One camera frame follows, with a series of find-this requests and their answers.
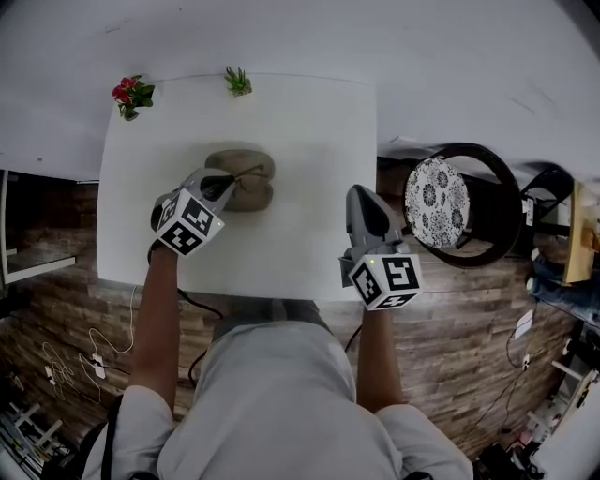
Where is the light wooden box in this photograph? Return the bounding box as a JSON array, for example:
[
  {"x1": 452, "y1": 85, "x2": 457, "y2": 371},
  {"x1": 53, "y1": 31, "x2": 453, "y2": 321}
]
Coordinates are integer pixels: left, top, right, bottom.
[{"x1": 561, "y1": 179, "x2": 600, "y2": 286}]

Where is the person's grey shirt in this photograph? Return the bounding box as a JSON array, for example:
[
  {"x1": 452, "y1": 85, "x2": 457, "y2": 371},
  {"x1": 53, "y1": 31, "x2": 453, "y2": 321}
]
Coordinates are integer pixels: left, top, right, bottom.
[{"x1": 81, "y1": 320, "x2": 475, "y2": 480}]

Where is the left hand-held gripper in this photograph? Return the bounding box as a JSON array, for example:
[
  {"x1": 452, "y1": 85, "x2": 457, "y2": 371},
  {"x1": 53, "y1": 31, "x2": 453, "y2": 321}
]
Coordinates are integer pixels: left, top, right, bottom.
[{"x1": 147, "y1": 167, "x2": 238, "y2": 258}]

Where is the black shoulder strap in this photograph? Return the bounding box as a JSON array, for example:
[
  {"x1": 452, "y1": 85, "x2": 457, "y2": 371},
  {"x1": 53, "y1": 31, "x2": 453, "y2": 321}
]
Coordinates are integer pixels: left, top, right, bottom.
[{"x1": 100, "y1": 396, "x2": 125, "y2": 480}]

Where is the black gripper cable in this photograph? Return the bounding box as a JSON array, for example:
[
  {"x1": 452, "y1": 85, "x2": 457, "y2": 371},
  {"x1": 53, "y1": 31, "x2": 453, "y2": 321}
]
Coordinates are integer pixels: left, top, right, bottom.
[{"x1": 176, "y1": 287, "x2": 225, "y2": 388}]

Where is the dark round wicker chair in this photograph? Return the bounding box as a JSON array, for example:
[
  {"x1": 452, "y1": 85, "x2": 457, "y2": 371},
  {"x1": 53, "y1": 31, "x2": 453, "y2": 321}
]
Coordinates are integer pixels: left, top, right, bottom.
[{"x1": 401, "y1": 142, "x2": 525, "y2": 270}]

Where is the floral round cushion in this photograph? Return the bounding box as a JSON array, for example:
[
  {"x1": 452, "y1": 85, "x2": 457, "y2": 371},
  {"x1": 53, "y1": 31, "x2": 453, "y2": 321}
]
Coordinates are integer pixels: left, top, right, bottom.
[{"x1": 403, "y1": 157, "x2": 471, "y2": 249}]

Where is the person's left forearm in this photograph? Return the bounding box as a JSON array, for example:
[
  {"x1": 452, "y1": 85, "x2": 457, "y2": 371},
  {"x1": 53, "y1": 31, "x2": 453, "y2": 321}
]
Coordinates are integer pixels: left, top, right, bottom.
[{"x1": 128, "y1": 243, "x2": 183, "y2": 416}]

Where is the green succulent in white pot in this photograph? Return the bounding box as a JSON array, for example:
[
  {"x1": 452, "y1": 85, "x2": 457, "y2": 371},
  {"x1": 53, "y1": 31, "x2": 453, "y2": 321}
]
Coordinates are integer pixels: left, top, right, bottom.
[{"x1": 223, "y1": 65, "x2": 254, "y2": 98}]

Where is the person's right forearm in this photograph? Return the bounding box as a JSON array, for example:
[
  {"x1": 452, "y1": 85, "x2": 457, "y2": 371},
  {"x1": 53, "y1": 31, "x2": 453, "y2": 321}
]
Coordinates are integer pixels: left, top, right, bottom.
[{"x1": 354, "y1": 307, "x2": 405, "y2": 414}]

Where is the black folding chair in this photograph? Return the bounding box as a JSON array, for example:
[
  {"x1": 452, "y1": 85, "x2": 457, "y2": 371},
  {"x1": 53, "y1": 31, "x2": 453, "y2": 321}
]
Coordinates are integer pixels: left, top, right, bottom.
[{"x1": 518, "y1": 165, "x2": 577, "y2": 236}]

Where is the pink flower potted plant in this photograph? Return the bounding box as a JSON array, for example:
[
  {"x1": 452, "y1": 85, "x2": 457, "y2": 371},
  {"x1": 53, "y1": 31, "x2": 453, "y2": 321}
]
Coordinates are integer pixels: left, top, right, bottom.
[{"x1": 111, "y1": 74, "x2": 157, "y2": 123}]

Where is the white wire rack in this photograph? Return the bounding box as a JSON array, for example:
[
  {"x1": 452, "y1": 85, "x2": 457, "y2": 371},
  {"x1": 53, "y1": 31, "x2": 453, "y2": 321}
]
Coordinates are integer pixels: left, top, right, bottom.
[{"x1": 0, "y1": 398, "x2": 66, "y2": 475}]

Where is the white power adapter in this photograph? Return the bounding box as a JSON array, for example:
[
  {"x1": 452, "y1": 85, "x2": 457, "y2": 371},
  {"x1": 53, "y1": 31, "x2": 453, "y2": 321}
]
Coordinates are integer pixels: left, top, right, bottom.
[{"x1": 513, "y1": 308, "x2": 536, "y2": 340}]

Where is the white floor cable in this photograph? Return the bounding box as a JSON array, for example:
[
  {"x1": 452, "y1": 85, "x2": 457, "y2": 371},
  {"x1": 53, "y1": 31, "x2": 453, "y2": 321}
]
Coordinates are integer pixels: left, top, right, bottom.
[{"x1": 40, "y1": 282, "x2": 141, "y2": 403}]

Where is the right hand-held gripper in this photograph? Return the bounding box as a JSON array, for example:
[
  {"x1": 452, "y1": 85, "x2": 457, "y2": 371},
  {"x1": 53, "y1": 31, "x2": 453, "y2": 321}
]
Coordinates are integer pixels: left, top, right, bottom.
[{"x1": 337, "y1": 183, "x2": 425, "y2": 312}]

